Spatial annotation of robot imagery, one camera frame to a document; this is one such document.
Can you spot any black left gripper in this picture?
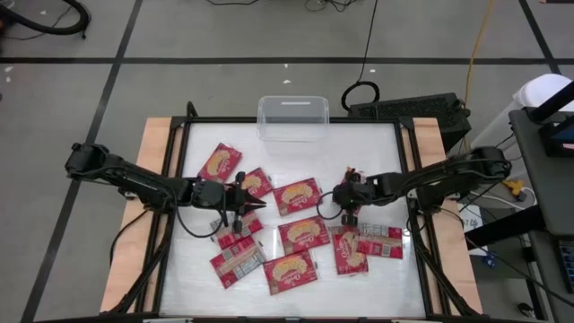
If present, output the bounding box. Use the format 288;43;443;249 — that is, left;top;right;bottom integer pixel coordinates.
222;171;268;235

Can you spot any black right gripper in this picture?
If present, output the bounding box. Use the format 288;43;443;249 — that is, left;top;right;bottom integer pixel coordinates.
332;170;385;227

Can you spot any clear plastic bin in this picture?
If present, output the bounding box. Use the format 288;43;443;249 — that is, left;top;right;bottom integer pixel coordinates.
257;95;331;144

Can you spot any white paper sheet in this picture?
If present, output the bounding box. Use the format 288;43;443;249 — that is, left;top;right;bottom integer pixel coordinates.
457;204;490;258

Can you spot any yellow power plug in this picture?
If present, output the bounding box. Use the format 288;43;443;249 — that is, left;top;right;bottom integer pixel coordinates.
501;178;526;203

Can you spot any dark grey desk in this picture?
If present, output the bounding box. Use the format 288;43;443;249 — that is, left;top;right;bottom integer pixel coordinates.
509;107;574;239

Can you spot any black keyboard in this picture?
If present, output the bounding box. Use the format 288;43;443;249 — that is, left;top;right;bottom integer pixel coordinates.
558;240;574;292

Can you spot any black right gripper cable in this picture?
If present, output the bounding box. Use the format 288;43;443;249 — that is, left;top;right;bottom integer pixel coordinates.
315;190;343;222

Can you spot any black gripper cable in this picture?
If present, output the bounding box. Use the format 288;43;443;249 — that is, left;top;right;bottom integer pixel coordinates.
174;190;228;240
315;190;343;222

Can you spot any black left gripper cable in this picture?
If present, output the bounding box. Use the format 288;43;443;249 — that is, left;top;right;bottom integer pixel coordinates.
174;190;228;240

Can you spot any black coiled floor cable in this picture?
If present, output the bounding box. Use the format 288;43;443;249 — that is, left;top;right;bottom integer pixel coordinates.
340;0;381;113

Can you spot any black left base cable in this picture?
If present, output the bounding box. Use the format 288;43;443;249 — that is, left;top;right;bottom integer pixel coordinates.
109;208;152;268

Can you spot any black cable tangle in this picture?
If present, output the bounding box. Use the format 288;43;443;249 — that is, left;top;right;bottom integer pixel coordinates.
304;0;360;13

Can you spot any thin black floor cable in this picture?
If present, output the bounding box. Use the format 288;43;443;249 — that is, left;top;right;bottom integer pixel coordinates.
204;0;261;7

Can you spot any yellow cable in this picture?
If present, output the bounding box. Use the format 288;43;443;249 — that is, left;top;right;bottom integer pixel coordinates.
463;0;496;152

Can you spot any thick black hose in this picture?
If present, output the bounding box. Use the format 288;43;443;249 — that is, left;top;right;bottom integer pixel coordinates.
0;0;92;39

